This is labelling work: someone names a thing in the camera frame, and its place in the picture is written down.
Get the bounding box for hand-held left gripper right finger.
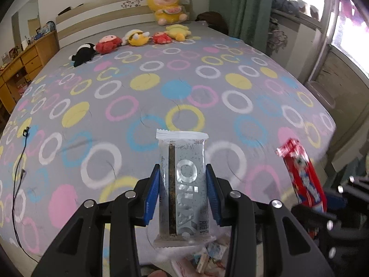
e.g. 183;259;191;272
205;164;335;277

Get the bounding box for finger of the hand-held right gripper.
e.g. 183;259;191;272
324;176;369;211
291;203;369;277

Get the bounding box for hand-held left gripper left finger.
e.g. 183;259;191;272
31;164;161;277

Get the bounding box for grey speckled snack packet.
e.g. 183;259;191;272
152;129;217;249

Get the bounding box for red snack packet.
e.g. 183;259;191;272
275;138;327;214

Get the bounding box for white red-printed plastic bag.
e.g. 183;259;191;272
156;234;234;277

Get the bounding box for person's left hand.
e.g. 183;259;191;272
144;269;170;277

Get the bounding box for black and white plush toy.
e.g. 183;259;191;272
68;43;96;68

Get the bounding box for small red plush toy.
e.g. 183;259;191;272
152;32;173;45

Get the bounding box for red crab plush toy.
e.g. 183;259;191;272
96;34;122;55

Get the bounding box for yellow and white plush toy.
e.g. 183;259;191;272
121;29;150;47

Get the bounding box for yellow-green plush toy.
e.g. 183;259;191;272
165;24;193;41

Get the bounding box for window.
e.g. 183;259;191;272
272;0;369;78

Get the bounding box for dark brown bag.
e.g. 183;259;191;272
196;12;229;35

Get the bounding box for wooden desk with drawers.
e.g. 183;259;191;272
0;30;60;113

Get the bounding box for large yellow plush doll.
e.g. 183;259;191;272
147;0;188;25

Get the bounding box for striped wooden headboard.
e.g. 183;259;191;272
55;0;192;49

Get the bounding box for green curtain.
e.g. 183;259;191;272
209;0;274;39

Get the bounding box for assorted small desk items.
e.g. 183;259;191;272
0;21;56;64

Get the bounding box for blue-grey cloth pile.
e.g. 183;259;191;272
272;0;309;13

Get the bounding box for ring-patterned grey bedsheet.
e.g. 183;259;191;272
0;20;338;266

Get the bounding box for black earphone cable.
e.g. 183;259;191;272
12;126;41;263

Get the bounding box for wall mirror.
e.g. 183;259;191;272
12;0;41;47

